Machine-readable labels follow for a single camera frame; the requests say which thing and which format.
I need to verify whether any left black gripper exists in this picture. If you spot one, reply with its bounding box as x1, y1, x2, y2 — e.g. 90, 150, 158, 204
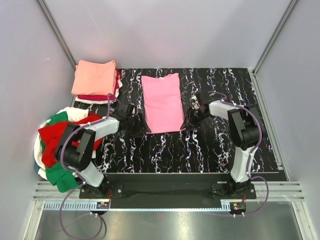
126, 112, 151, 139

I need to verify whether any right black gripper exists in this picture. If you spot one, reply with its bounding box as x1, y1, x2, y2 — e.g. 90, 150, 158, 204
180, 107, 209, 132

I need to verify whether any pink t shirt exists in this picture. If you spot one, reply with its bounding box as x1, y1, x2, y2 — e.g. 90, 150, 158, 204
141, 73, 184, 134

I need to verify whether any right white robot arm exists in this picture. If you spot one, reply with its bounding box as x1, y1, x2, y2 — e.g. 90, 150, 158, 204
180, 91, 265, 199

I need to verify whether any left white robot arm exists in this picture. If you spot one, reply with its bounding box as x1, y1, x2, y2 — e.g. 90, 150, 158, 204
54, 103, 151, 198

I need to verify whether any folded magenta t shirt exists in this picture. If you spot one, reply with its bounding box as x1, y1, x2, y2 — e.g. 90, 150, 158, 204
77, 69, 122, 101

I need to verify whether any folded peach t shirt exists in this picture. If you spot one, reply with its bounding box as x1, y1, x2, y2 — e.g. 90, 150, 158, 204
71, 60, 117, 96

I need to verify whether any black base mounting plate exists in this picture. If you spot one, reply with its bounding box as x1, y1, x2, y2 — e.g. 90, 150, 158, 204
79, 173, 257, 200

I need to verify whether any red t shirt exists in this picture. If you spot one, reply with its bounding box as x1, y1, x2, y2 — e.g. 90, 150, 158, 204
38, 111, 101, 168

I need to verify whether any green t shirt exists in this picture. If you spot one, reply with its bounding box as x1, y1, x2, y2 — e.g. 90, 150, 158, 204
43, 111, 88, 193

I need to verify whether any slotted cable duct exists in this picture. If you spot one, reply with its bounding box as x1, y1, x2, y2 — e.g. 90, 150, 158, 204
44, 200, 231, 212

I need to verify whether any aluminium rail profile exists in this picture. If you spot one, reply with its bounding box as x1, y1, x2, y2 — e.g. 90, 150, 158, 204
32, 181, 305, 202

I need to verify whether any right aluminium frame post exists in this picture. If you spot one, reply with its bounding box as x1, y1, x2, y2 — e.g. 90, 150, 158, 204
252, 0, 300, 75

